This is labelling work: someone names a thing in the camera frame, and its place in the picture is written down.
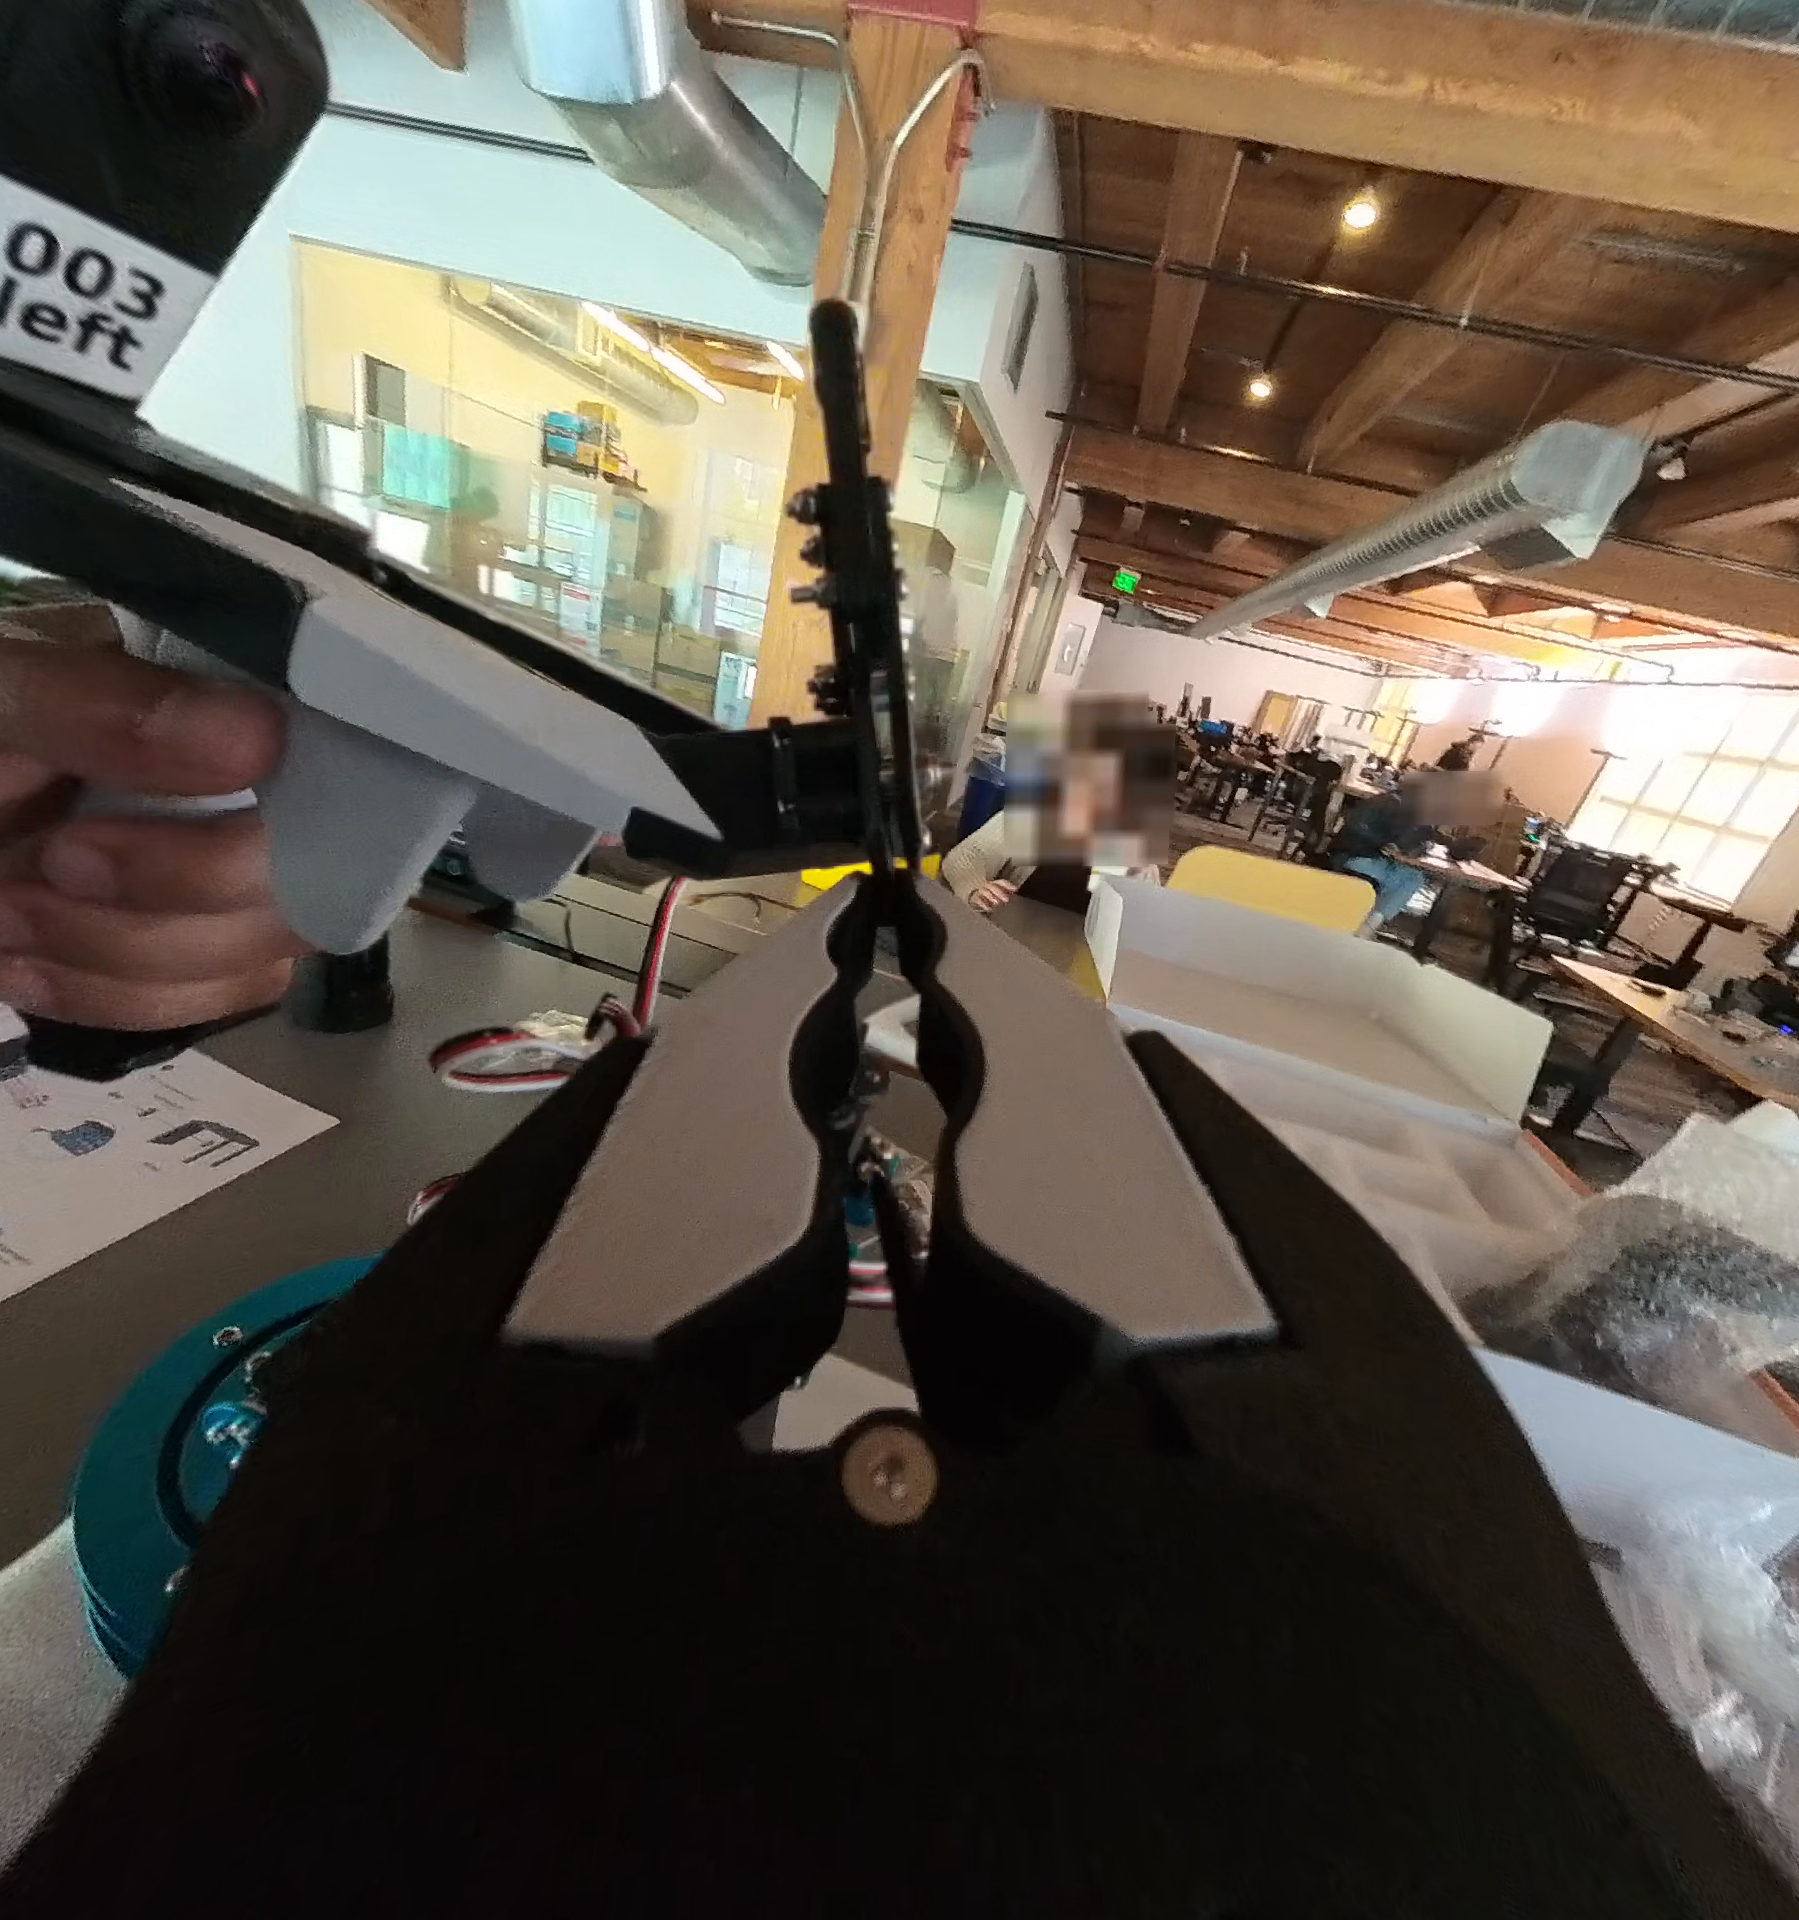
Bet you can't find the blue toy robot arm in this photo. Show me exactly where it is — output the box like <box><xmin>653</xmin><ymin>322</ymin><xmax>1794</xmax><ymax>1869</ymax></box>
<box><xmin>73</xmin><ymin>902</ymin><xmax>929</xmax><ymax>1687</ymax></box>

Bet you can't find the silver ventilation duct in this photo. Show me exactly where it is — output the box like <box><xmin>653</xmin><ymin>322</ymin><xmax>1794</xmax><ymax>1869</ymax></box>
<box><xmin>504</xmin><ymin>0</ymin><xmax>848</xmax><ymax>293</ymax></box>

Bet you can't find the yellow chair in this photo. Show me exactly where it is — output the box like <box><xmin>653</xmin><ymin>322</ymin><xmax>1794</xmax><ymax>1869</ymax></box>
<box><xmin>1165</xmin><ymin>843</ymin><xmax>1386</xmax><ymax>938</ymax></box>

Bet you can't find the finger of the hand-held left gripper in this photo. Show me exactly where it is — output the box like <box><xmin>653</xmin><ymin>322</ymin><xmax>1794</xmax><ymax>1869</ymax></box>
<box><xmin>469</xmin><ymin>786</ymin><xmax>622</xmax><ymax>907</ymax></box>
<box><xmin>105</xmin><ymin>479</ymin><xmax>730</xmax><ymax>961</ymax></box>

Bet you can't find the person's left hand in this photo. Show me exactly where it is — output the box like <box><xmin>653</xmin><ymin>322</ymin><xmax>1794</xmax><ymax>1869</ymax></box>
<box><xmin>0</xmin><ymin>602</ymin><xmax>296</xmax><ymax>1040</ymax></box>

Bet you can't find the white parts box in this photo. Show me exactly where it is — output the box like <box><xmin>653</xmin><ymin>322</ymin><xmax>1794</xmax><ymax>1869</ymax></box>
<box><xmin>1087</xmin><ymin>870</ymin><xmax>1585</xmax><ymax>1297</ymax></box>

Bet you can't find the printed instruction sheet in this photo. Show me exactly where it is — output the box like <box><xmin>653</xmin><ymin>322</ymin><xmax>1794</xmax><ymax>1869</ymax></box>
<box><xmin>0</xmin><ymin>986</ymin><xmax>342</xmax><ymax>1339</ymax></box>

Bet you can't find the hanging linear lamp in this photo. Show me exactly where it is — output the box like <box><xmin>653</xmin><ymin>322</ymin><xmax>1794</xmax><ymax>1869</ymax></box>
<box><xmin>1179</xmin><ymin>418</ymin><xmax>1655</xmax><ymax>644</ymax></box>

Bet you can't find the black toy robot claw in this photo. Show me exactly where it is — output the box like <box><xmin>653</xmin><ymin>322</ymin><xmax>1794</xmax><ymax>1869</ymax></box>
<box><xmin>703</xmin><ymin>295</ymin><xmax>939</xmax><ymax>902</ymax></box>

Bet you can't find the wooden office table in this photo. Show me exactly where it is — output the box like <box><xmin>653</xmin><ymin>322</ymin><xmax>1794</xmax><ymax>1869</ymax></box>
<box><xmin>1625</xmin><ymin>954</ymin><xmax>1799</xmax><ymax>1147</ymax></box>

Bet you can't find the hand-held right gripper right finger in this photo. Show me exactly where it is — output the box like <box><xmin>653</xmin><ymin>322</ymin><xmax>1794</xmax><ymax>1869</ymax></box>
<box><xmin>907</xmin><ymin>881</ymin><xmax>1279</xmax><ymax>1411</ymax></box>

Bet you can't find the bubble wrap bag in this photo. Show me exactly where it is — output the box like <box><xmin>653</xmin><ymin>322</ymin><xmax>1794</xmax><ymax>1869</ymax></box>
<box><xmin>1476</xmin><ymin>1105</ymin><xmax>1799</xmax><ymax>1418</ymax></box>

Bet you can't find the red white black servo cable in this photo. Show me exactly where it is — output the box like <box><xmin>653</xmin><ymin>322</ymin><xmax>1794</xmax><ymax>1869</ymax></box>
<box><xmin>429</xmin><ymin>863</ymin><xmax>698</xmax><ymax>1099</ymax></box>

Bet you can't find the white cardboard sheet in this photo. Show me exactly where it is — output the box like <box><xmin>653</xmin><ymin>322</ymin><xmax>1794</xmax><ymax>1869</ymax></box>
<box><xmin>1476</xmin><ymin>1343</ymin><xmax>1799</xmax><ymax>1569</ymax></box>

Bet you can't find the dark grey desk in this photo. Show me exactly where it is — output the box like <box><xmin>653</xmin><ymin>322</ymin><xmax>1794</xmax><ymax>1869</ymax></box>
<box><xmin>0</xmin><ymin>885</ymin><xmax>1141</xmax><ymax>1623</ymax></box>

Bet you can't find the wooden column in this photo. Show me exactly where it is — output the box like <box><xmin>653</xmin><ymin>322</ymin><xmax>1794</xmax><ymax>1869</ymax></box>
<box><xmin>744</xmin><ymin>0</ymin><xmax>976</xmax><ymax>738</ymax></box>

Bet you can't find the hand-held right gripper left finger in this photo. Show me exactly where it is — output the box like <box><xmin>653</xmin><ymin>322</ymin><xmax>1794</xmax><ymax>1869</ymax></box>
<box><xmin>500</xmin><ymin>881</ymin><xmax>876</xmax><ymax>1411</ymax></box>

